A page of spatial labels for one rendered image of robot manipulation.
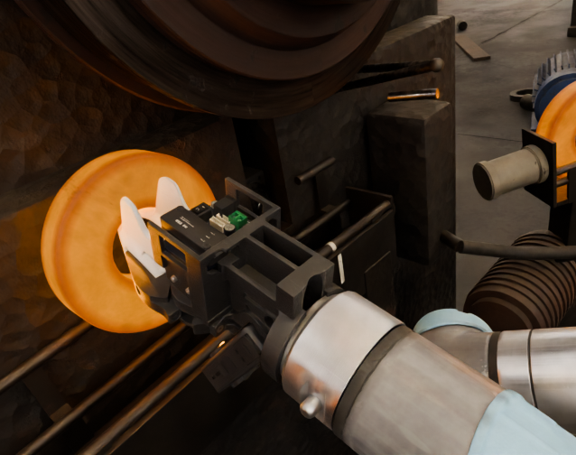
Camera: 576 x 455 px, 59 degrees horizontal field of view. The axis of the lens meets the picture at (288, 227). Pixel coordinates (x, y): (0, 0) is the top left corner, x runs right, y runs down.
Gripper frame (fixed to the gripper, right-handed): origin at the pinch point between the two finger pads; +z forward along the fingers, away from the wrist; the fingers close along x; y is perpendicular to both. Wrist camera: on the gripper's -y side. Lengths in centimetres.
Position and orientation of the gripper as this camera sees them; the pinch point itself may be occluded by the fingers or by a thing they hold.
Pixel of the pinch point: (133, 222)
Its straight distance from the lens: 45.6
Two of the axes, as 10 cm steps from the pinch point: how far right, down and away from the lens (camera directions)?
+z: -7.4, -4.5, 5.0
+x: -6.7, 4.7, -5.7
